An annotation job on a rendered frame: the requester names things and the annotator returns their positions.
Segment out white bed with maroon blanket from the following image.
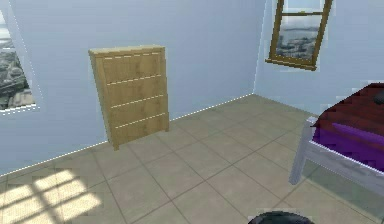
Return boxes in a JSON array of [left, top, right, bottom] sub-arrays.
[[288, 82, 384, 198]]

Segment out white framed window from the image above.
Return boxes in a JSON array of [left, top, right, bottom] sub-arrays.
[[0, 9, 42, 116]]

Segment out black round object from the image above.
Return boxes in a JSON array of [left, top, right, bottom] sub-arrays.
[[247, 210, 316, 224]]

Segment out light wooden chest of drawers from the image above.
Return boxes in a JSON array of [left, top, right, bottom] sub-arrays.
[[88, 44, 171, 152]]

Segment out brown framed window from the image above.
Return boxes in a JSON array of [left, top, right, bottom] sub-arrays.
[[264, 0, 334, 72]]

